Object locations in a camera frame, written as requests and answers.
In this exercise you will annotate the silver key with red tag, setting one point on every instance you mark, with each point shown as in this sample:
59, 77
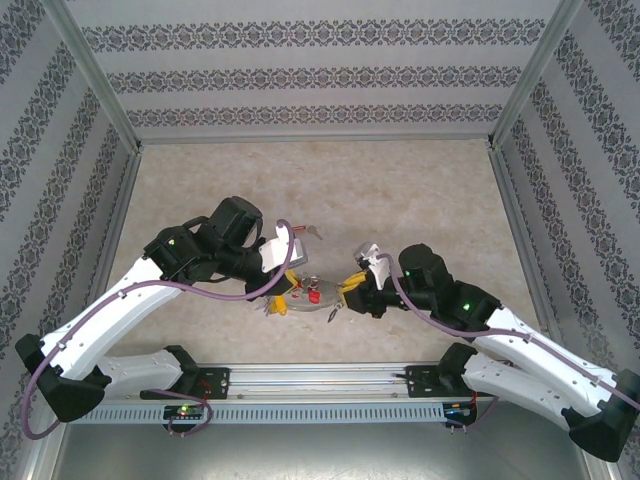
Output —
312, 231

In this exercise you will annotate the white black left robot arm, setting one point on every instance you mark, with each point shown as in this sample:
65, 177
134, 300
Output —
90, 320

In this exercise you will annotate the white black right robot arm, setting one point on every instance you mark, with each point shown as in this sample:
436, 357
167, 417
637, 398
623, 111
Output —
540, 350

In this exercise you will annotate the small controller board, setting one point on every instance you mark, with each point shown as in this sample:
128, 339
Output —
457, 410
185, 412

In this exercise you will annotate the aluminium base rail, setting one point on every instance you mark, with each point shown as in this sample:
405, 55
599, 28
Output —
320, 380

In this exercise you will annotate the aluminium frame beam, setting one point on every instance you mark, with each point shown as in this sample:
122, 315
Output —
121, 210
511, 210
315, 139

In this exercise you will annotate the aluminium frame post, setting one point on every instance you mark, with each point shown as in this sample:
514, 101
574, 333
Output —
531, 75
96, 75

